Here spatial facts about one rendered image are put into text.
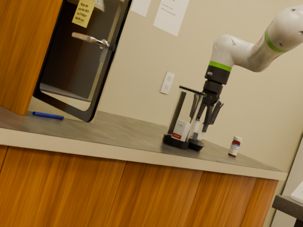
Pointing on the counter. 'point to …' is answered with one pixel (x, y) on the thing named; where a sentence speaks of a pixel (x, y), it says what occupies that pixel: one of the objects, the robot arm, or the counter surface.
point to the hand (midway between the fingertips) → (198, 130)
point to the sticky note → (83, 12)
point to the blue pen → (48, 115)
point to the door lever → (89, 39)
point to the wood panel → (23, 48)
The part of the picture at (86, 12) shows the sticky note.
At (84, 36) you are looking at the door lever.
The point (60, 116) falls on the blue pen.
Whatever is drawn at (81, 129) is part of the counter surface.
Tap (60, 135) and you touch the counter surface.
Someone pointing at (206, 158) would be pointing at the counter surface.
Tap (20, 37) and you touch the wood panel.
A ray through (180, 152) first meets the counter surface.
